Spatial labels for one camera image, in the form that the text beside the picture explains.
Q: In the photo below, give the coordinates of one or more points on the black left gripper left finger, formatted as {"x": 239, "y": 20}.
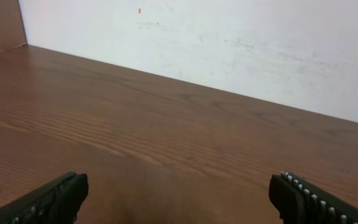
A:
{"x": 57, "y": 202}

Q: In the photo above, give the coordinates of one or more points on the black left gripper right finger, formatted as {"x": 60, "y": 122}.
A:
{"x": 300, "y": 202}

